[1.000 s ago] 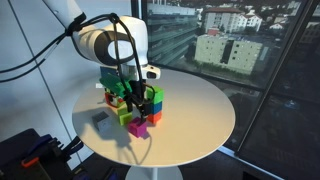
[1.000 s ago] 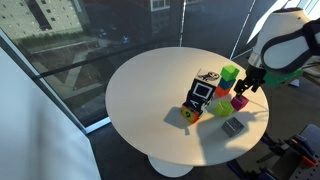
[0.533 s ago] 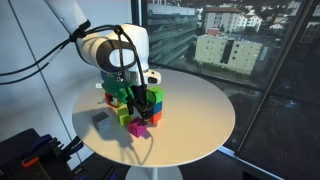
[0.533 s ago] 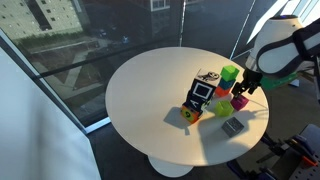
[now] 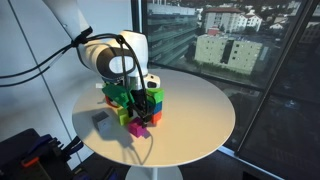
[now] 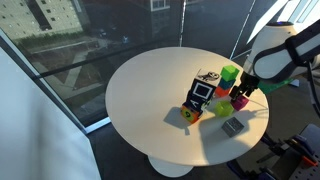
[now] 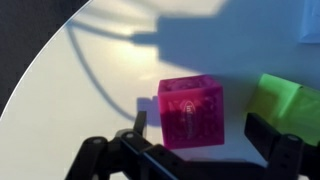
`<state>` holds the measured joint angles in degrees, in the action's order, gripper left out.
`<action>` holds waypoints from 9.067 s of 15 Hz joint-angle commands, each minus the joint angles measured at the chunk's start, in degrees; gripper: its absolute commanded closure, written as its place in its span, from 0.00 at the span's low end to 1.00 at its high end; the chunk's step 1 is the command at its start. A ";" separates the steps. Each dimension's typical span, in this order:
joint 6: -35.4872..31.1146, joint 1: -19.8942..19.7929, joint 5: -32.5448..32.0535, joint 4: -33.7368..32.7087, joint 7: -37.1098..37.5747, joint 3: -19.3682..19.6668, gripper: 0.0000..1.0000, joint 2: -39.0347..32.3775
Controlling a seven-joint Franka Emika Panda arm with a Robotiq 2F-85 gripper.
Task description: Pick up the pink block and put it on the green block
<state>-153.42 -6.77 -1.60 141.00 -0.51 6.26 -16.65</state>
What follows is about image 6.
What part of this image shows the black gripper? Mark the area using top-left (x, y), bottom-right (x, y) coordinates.
top-left (229, 71), bottom-right (261, 101)

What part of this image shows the pink block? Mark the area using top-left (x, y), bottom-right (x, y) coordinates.
top-left (231, 94), bottom-right (250, 112)

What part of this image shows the blue block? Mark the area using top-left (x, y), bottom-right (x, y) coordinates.
top-left (218, 78), bottom-right (237, 91)

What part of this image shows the orange block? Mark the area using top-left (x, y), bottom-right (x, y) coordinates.
top-left (214, 85), bottom-right (232, 98)

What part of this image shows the yellow-green block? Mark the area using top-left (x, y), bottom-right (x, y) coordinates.
top-left (214, 99), bottom-right (235, 118)

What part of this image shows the green block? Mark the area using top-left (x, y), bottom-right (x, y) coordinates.
top-left (220, 64), bottom-right (240, 82)

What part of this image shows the grey block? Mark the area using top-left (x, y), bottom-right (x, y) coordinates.
top-left (221, 116), bottom-right (245, 138)

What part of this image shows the patterned cube with white square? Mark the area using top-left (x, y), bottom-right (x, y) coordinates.
top-left (188, 68), bottom-right (222, 102)

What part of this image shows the orange-red patterned cube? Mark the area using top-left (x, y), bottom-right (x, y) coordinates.
top-left (180, 103), bottom-right (205, 125)

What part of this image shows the blue clamp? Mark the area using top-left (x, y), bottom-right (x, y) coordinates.
top-left (292, 133), bottom-right (316, 158)

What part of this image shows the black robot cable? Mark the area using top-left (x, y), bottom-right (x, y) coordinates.
top-left (305, 61), bottom-right (320, 118)

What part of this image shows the orange clamp handle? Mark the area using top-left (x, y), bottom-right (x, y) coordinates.
top-left (301, 155), bottom-right (318, 168)

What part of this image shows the white table pedestal base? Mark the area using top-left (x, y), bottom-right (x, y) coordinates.
top-left (148, 154), bottom-right (195, 178)

